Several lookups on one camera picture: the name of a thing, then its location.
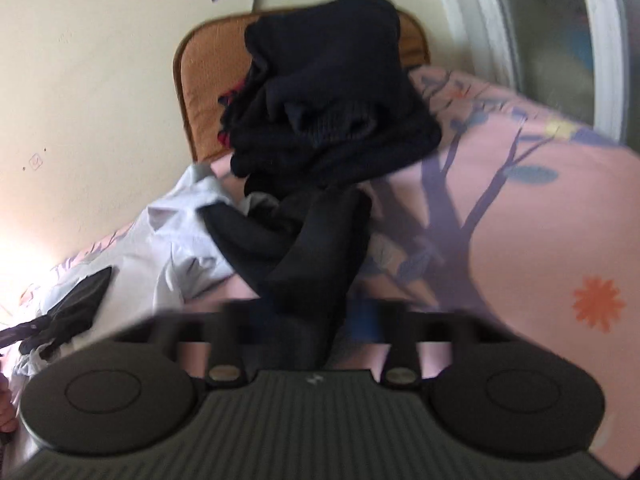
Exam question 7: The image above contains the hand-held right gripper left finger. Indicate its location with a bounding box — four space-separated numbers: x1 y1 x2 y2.
115 301 261 389

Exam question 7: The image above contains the person's left hand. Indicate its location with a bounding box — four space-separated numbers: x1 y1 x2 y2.
0 375 20 436

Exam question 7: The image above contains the pile of dark clothes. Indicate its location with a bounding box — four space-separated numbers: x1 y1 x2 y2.
217 0 443 196

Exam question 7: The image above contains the dark cloth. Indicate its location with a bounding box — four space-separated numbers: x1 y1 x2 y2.
0 266 113 361

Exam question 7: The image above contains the black garment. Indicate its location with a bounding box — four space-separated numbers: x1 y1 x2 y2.
199 185 373 368

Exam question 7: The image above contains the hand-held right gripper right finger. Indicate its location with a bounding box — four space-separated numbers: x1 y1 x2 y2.
349 299 512 391

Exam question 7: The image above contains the white garment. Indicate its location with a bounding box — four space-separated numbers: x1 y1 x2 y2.
7 162 288 391

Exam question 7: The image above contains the pink floral bedsheet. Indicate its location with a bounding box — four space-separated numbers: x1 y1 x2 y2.
0 65 640 480

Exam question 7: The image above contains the white window frame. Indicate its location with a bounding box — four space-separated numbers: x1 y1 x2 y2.
430 0 640 151

